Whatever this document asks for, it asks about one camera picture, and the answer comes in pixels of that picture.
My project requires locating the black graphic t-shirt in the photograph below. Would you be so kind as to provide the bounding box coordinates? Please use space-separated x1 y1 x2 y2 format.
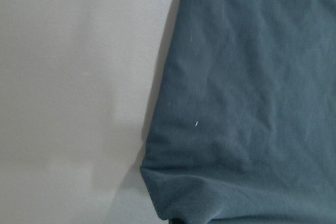
140 0 335 223

